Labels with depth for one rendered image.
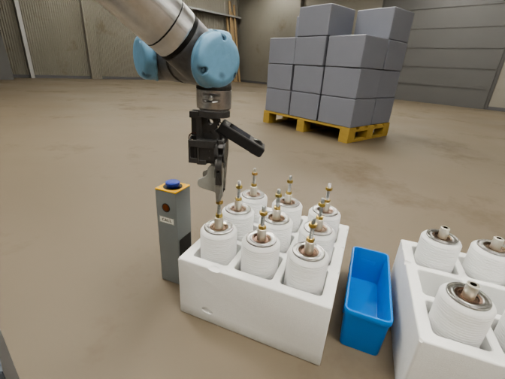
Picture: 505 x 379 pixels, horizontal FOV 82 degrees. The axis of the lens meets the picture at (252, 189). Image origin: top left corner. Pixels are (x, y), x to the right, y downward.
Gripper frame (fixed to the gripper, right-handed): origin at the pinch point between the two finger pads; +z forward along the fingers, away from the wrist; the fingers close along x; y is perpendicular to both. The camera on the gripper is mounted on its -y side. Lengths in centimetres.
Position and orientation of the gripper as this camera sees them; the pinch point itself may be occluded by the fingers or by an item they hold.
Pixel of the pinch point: (222, 193)
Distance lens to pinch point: 71.7
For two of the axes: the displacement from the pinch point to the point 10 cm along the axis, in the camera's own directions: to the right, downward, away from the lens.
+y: -10.0, -0.7, 0.3
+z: -0.6, 9.2, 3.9
